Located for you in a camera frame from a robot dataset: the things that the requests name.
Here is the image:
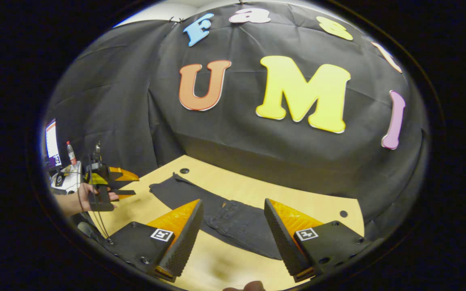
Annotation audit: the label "black backdrop cloth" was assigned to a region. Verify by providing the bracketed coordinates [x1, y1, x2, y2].
[43, 0, 430, 243]

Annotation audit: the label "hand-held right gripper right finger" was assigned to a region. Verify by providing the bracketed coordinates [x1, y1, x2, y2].
[263, 198, 374, 283]

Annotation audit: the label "white device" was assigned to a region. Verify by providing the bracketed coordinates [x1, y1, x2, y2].
[50, 161, 83, 195]

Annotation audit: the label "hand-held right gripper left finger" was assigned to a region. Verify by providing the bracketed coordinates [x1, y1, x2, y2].
[104, 198, 204, 283]

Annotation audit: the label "red-capped bottle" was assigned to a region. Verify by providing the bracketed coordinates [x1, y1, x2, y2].
[66, 141, 78, 166]

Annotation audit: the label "black jeans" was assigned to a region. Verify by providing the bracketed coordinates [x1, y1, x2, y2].
[149, 173, 286, 260]

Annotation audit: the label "computer monitor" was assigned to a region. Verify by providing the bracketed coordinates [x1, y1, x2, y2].
[45, 118, 62, 168]

